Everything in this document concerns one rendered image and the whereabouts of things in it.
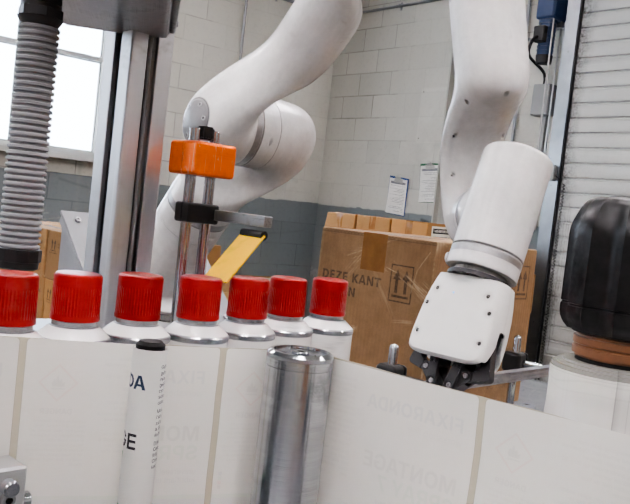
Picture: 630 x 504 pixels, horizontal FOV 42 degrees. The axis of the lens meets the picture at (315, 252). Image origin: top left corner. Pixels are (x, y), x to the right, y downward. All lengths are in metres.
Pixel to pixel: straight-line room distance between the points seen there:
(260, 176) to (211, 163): 0.65
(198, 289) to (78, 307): 0.10
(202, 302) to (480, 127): 0.51
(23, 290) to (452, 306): 0.52
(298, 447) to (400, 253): 0.84
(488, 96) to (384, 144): 6.15
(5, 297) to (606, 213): 0.39
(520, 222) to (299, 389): 0.54
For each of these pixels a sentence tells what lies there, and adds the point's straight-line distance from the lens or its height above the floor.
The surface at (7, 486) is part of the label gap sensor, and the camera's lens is 0.41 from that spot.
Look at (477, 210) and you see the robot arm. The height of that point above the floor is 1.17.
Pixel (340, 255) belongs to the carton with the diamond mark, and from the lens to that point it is 1.35.
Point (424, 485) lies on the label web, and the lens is 0.45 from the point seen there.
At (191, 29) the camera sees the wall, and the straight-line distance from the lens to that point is 6.96.
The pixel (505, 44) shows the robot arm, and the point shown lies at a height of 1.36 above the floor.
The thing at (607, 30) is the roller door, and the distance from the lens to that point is 5.81.
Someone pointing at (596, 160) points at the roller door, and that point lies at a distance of 5.65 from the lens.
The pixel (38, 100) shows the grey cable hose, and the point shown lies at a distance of 0.66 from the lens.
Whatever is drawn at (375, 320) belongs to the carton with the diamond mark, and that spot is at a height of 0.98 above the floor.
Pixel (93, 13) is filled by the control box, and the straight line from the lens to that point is 0.71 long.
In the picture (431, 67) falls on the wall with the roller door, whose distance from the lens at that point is 6.89.
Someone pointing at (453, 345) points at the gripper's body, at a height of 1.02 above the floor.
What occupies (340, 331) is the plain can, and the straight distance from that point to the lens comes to 0.74.
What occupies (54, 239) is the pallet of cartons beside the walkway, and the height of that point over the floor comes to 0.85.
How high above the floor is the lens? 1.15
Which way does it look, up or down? 3 degrees down
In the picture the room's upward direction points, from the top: 6 degrees clockwise
